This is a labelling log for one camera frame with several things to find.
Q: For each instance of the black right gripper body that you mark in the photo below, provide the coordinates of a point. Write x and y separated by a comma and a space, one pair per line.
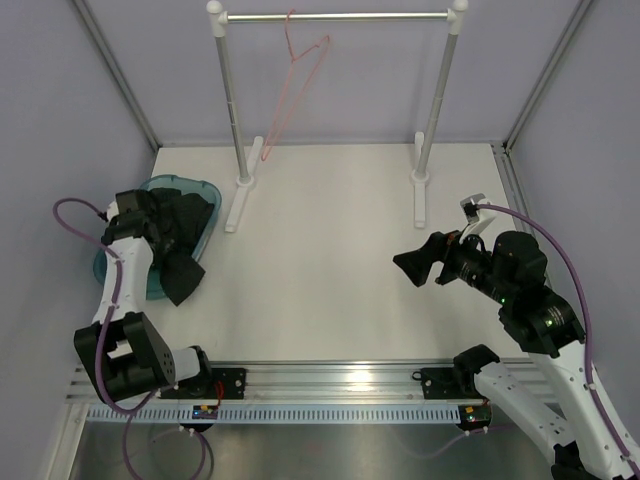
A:
466, 262

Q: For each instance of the pink wire hanger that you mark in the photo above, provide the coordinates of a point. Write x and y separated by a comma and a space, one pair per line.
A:
303, 67

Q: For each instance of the black pinstriped shirt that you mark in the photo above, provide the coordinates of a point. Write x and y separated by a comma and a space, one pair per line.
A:
181, 219

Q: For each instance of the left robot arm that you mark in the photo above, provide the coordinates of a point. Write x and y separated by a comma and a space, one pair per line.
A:
123, 353

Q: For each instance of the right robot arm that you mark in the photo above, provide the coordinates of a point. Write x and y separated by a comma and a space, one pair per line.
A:
585, 439

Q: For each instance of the teal plastic tray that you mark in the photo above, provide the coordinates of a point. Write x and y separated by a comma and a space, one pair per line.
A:
210, 200

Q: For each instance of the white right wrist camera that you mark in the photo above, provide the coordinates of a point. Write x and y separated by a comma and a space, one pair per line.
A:
477, 216

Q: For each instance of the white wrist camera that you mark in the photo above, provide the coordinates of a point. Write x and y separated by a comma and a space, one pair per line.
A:
110, 212
477, 216

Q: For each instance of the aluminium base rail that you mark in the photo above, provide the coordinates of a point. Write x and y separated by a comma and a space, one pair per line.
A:
333, 382

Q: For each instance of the right aluminium frame post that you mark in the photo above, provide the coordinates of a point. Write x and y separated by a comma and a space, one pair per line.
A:
560, 50

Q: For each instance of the aluminium frame post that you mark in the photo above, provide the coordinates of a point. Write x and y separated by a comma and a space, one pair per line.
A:
560, 50
98, 39

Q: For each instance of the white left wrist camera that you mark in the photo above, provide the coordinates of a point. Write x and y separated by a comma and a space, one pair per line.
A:
110, 212

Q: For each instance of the white slotted cable duct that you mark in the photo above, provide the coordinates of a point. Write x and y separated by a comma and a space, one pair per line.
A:
301, 414

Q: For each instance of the left aluminium frame post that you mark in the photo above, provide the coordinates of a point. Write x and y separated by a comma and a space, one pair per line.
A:
98, 39

